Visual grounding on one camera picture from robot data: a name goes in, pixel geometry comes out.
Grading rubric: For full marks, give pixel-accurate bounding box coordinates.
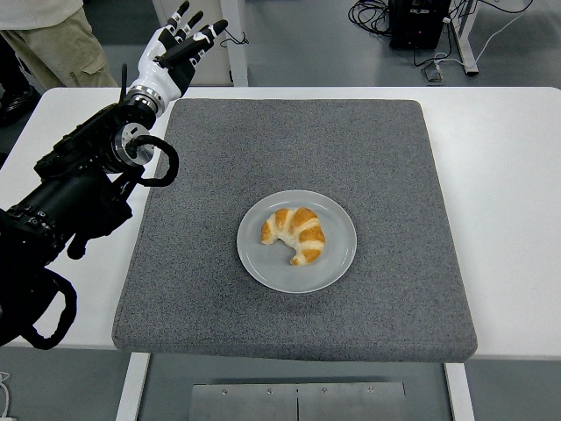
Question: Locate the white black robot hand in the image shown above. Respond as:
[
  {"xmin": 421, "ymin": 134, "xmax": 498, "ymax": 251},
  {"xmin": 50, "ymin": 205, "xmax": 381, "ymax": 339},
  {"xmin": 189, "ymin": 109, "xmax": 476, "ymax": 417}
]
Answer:
[{"xmin": 129, "ymin": 0, "xmax": 230, "ymax": 101}]

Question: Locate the golden croissant bread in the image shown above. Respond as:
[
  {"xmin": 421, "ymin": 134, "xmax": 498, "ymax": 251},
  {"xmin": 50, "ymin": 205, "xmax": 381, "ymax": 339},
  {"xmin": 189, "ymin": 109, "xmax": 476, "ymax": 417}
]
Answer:
[{"xmin": 260, "ymin": 206, "xmax": 327, "ymax": 268}]

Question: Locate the pale grey round plate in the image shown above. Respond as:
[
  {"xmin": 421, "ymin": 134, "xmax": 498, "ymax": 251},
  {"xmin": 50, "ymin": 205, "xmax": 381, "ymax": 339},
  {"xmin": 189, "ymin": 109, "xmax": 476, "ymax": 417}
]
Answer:
[{"xmin": 237, "ymin": 189, "xmax": 359, "ymax": 295}]

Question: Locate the person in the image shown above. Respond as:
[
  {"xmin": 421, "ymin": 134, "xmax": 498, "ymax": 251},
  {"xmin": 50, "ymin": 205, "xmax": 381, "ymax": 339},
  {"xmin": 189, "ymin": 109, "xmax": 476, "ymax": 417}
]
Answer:
[
  {"xmin": 0, "ymin": 34, "xmax": 40, "ymax": 128},
  {"xmin": 0, "ymin": 0, "xmax": 119, "ymax": 89}
]

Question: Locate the grey felt table mat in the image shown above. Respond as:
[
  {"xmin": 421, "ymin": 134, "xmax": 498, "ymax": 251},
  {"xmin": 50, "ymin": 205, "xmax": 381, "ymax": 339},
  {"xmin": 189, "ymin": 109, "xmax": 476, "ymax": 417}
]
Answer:
[{"xmin": 111, "ymin": 97, "xmax": 479, "ymax": 364}]

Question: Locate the black computer case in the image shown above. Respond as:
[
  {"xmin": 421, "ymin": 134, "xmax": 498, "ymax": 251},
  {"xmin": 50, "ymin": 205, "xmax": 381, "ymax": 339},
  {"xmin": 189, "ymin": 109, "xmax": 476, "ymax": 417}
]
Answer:
[{"xmin": 388, "ymin": 0, "xmax": 452, "ymax": 50}]

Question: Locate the white desk leg with foot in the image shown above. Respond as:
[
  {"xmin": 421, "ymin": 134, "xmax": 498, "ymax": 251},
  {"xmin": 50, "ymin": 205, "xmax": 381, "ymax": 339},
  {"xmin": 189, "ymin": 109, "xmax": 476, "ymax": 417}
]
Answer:
[{"xmin": 451, "ymin": 0, "xmax": 479, "ymax": 76}]

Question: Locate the white table leg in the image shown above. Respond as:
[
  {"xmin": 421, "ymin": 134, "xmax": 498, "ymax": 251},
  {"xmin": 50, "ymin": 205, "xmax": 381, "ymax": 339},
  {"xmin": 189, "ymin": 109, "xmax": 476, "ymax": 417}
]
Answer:
[
  {"xmin": 443, "ymin": 362, "xmax": 477, "ymax": 421},
  {"xmin": 114, "ymin": 352, "xmax": 153, "ymax": 421}
]

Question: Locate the white desk post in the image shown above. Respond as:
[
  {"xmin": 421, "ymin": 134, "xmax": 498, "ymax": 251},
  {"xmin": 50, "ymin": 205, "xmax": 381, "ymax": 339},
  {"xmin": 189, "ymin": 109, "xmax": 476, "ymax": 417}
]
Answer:
[{"xmin": 220, "ymin": 0, "xmax": 250, "ymax": 88}]

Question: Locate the thin black hanging cable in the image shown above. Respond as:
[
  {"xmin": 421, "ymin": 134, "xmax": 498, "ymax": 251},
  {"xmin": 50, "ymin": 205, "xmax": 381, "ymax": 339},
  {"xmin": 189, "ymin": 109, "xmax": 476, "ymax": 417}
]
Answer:
[{"xmin": 220, "ymin": 21, "xmax": 250, "ymax": 48}]

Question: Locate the black cable bundle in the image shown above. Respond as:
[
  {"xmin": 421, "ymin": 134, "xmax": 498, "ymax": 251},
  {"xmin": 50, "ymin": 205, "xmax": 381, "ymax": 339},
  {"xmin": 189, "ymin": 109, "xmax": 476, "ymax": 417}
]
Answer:
[{"xmin": 348, "ymin": 0, "xmax": 395, "ymax": 39}]

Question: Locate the small grey floor bracket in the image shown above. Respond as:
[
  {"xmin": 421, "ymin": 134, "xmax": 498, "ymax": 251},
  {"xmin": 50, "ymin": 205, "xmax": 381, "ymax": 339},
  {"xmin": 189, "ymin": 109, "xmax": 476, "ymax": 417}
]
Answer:
[{"xmin": 420, "ymin": 61, "xmax": 447, "ymax": 84}]

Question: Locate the white floor cable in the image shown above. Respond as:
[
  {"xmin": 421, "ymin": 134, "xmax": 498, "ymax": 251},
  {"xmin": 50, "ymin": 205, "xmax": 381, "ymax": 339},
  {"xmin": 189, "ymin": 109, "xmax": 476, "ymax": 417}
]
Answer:
[{"xmin": 433, "ymin": 0, "xmax": 536, "ymax": 71}]

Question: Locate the white cable with plug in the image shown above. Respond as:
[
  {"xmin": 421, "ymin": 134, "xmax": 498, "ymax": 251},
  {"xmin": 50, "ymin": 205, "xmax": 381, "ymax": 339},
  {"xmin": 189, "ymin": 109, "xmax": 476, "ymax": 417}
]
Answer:
[{"xmin": 0, "ymin": 370, "xmax": 18, "ymax": 421}]

